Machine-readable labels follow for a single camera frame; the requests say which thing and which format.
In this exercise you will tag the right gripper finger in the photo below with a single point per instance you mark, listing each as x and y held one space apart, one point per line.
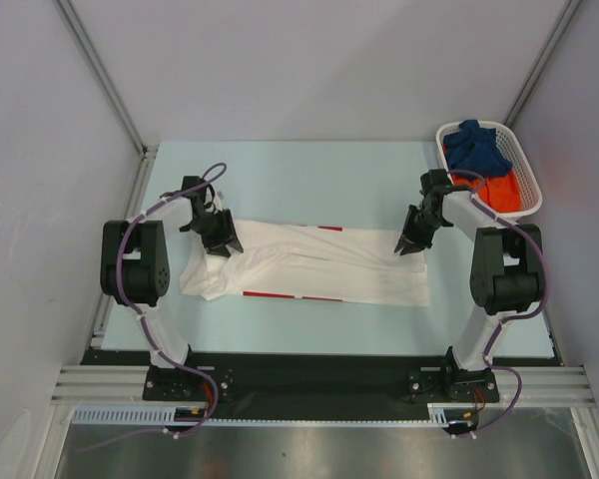
407 229
407 247

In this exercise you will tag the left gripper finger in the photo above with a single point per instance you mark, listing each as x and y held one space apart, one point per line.
220 251
231 239

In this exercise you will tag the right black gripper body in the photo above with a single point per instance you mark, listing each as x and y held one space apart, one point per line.
418 228

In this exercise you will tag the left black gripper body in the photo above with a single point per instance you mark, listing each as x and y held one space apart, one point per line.
214 228

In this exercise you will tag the white t shirt red print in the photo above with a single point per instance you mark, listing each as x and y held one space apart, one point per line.
350 265

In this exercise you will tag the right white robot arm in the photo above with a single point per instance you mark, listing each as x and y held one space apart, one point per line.
508 282

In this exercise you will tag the orange t shirt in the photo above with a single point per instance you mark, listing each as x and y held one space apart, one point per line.
500 193

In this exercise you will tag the blue t shirt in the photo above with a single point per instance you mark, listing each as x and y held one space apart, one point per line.
474 148

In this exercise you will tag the white plastic basket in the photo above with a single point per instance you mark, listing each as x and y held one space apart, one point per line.
509 146

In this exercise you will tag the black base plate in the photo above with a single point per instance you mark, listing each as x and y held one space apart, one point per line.
288 387

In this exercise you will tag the right white cable duct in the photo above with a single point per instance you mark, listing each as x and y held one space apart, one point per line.
447 414

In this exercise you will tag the white cable duct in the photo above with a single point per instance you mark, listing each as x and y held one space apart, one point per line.
152 415
447 414

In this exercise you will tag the left white cable duct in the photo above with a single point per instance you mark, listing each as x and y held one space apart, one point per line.
152 415

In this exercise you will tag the aluminium front rail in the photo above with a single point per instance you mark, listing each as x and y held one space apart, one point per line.
541 386

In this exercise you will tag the left aluminium frame post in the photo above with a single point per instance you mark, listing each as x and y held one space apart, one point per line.
88 50

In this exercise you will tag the aluminium frame post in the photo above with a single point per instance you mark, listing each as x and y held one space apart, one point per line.
548 50
88 50

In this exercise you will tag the right aluminium frame post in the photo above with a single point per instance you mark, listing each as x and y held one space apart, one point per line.
548 50

